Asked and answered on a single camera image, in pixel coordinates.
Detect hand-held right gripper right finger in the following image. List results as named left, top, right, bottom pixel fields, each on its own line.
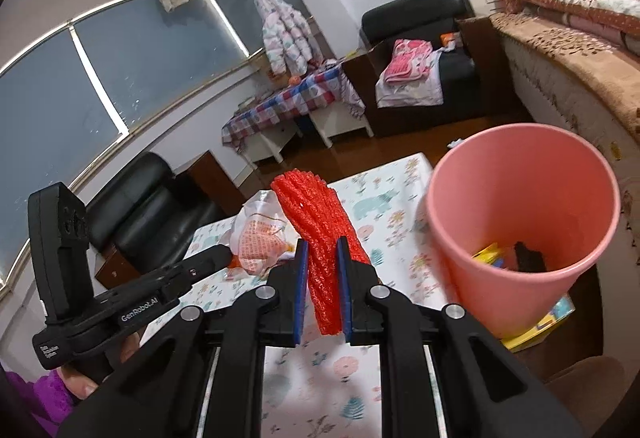
left=335, top=237, right=586, bottom=438

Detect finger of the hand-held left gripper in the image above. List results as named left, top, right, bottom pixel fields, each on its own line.
left=97, top=245, right=234, bottom=319

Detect blue black scrubbing sponge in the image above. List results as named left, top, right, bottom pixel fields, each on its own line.
left=514, top=241, right=548, bottom=272

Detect large curved window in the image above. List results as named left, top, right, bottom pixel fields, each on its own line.
left=0, top=0, right=321, bottom=289

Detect person's left forearm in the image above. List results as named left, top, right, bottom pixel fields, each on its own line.
left=0, top=360, right=76, bottom=438

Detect brown leaf pattern blanket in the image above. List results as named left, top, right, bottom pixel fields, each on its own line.
left=490, top=13, right=640, bottom=139

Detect orange printed plastic bag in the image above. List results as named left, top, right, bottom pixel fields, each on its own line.
left=229, top=201, right=301, bottom=276

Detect white side table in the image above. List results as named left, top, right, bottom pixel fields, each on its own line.
left=240, top=103, right=373, bottom=164

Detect red ribbed foam tube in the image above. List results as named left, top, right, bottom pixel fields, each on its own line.
left=270, top=169, right=373, bottom=338

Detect white quilted mattress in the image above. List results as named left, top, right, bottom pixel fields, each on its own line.
left=502, top=38, right=640, bottom=179

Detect pastel puffer jacket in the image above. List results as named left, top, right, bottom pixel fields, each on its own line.
left=255, top=0, right=323, bottom=76

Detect checked tablecloth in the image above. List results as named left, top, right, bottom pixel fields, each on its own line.
left=221, top=59, right=367, bottom=151

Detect floral bear print tablecloth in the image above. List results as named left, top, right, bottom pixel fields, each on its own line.
left=140, top=153, right=456, bottom=438

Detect yellow wrapper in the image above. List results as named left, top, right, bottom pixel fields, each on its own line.
left=472, top=243, right=506, bottom=271

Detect white printed cloth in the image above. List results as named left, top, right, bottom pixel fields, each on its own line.
left=375, top=49, right=445, bottom=108

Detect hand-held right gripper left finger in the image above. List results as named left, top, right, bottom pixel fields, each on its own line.
left=57, top=238, right=311, bottom=438

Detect black leather armchair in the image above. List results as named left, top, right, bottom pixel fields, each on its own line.
left=345, top=0, right=531, bottom=139

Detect pink plastic bucket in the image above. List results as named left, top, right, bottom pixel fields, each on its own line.
left=425, top=122, right=622, bottom=340

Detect person's left hand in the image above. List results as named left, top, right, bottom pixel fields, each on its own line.
left=60, top=325, right=148, bottom=401

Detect pink folded clothes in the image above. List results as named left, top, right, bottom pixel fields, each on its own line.
left=382, top=38, right=435, bottom=85

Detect colorful picture book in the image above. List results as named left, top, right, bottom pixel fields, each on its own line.
left=500, top=294, right=577, bottom=352

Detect orange dotted quilt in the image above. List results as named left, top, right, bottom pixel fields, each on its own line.
left=500, top=0, right=640, bottom=39

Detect black leather sofa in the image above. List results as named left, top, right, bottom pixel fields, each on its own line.
left=85, top=151, right=246, bottom=290

